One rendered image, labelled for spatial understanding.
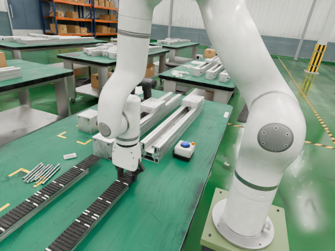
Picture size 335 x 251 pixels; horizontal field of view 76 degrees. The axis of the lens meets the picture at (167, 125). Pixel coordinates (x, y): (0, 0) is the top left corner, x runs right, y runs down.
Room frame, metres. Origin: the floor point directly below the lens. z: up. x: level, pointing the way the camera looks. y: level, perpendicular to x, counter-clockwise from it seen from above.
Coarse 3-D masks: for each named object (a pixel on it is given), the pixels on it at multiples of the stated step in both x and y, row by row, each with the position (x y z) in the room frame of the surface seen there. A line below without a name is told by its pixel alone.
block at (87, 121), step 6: (78, 114) 1.04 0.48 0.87; (84, 114) 1.05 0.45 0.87; (90, 114) 1.06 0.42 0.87; (96, 114) 1.07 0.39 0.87; (78, 120) 1.04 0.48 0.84; (84, 120) 1.02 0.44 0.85; (90, 120) 1.01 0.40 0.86; (96, 120) 1.05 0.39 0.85; (78, 126) 1.04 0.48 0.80; (84, 126) 1.02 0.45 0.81; (90, 126) 1.01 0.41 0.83; (96, 126) 1.05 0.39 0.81; (90, 132) 1.01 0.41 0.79
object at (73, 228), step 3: (72, 225) 0.42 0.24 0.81; (69, 228) 0.41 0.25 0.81; (72, 228) 0.41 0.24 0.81; (75, 228) 0.41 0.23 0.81; (78, 228) 0.41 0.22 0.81; (72, 231) 0.40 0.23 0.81; (75, 231) 0.40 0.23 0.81; (78, 231) 0.40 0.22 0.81; (81, 231) 0.40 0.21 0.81; (84, 231) 0.40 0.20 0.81; (78, 234) 0.39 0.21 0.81; (81, 234) 0.39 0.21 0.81
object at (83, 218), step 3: (81, 216) 0.45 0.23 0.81; (84, 216) 0.45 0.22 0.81; (78, 219) 0.44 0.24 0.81; (81, 219) 0.44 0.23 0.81; (84, 219) 0.44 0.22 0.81; (87, 219) 0.45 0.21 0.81; (90, 219) 0.45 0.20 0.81; (84, 222) 0.44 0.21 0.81; (87, 222) 0.43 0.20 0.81; (90, 222) 0.44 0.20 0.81; (93, 222) 0.44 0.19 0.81; (90, 225) 0.43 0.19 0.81
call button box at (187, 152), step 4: (180, 140) 0.93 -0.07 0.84; (176, 144) 0.89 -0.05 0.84; (180, 144) 0.88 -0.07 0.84; (176, 148) 0.86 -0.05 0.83; (180, 148) 0.85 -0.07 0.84; (184, 148) 0.86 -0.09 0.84; (188, 148) 0.86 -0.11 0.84; (192, 148) 0.87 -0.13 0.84; (176, 152) 0.86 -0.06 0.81; (180, 152) 0.85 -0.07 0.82; (184, 152) 0.84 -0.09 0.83; (188, 152) 0.84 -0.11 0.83; (192, 152) 0.88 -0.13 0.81; (176, 156) 0.86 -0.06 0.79; (180, 156) 0.85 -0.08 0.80; (184, 156) 0.84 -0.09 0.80; (188, 156) 0.84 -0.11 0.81; (184, 160) 0.84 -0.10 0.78; (188, 160) 0.84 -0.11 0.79
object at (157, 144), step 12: (180, 108) 1.31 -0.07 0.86; (192, 108) 1.33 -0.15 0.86; (168, 120) 1.10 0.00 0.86; (180, 120) 1.12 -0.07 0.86; (192, 120) 1.29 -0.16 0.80; (156, 132) 0.94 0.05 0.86; (168, 132) 0.95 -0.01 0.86; (180, 132) 1.07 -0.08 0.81; (144, 144) 0.83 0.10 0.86; (156, 144) 0.83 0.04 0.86; (168, 144) 0.91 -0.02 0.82; (144, 156) 0.84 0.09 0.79; (156, 156) 0.81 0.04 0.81
